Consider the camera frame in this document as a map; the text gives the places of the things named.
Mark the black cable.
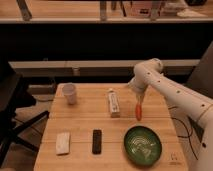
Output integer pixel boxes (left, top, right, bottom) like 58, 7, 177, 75
168, 106, 201, 161

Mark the black office chair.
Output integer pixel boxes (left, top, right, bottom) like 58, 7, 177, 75
0, 58, 49, 167

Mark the black remote control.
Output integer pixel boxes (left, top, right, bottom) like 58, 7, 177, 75
92, 130, 102, 154

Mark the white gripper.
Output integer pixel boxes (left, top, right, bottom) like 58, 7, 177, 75
128, 77, 148, 106

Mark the orange carrot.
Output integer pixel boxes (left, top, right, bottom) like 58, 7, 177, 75
135, 103, 142, 121

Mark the green bowl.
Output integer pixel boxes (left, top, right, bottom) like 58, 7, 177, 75
124, 126, 162, 167

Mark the wooden shelf with items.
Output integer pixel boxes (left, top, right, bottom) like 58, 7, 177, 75
0, 0, 213, 23

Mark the white paper cup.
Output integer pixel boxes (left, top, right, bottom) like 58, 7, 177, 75
62, 83, 77, 105

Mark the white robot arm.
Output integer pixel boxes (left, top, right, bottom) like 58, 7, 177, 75
128, 58, 213, 171

